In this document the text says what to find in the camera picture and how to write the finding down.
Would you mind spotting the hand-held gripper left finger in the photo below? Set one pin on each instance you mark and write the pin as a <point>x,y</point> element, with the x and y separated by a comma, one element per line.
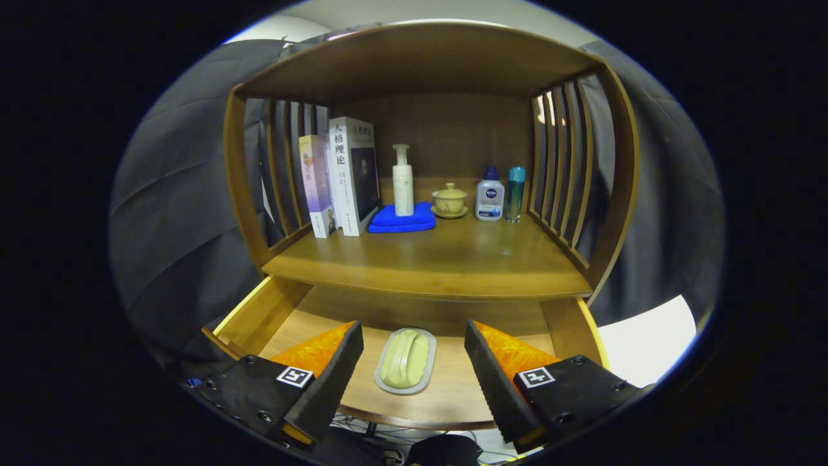
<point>330,388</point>

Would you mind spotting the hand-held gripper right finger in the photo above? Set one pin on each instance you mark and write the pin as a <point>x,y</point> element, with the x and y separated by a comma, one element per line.
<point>495,388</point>

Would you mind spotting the brown wooden drawer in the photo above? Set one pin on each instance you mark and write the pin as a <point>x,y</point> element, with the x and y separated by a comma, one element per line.
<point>446,388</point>

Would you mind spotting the black drawer knob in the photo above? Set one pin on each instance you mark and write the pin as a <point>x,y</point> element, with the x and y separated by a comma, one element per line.
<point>372,428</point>

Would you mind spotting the wooden countertop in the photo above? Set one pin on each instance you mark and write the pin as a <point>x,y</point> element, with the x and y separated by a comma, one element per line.
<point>453,259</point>

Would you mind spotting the brown wooden cabinet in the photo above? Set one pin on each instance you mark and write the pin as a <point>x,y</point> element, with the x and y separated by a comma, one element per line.
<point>446,129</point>

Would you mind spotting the white flat panel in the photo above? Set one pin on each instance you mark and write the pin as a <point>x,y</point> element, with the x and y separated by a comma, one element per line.
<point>647,343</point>

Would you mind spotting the blue folded cloth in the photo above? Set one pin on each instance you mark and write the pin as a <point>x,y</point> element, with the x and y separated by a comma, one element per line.
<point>401,223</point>

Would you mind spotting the white bottle with blue cap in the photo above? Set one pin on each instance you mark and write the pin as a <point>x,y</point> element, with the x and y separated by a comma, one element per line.
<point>490,197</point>

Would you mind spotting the yellow lidded teacup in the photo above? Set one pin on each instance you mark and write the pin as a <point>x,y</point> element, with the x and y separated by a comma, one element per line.
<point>449,200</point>

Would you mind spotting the slim teal bottle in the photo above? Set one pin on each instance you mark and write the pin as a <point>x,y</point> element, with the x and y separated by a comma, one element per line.
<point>515,194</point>

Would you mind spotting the pink and purple book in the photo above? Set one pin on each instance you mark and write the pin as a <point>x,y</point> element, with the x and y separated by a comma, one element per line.
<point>315,188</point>

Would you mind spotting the white pump bottle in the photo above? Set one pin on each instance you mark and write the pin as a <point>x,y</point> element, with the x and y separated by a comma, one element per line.
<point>403,188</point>

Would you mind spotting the thin white book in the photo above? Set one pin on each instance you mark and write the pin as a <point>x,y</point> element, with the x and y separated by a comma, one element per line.
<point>328,175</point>

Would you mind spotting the thick white book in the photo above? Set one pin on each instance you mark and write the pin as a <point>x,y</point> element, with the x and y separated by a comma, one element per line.
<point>346,175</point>

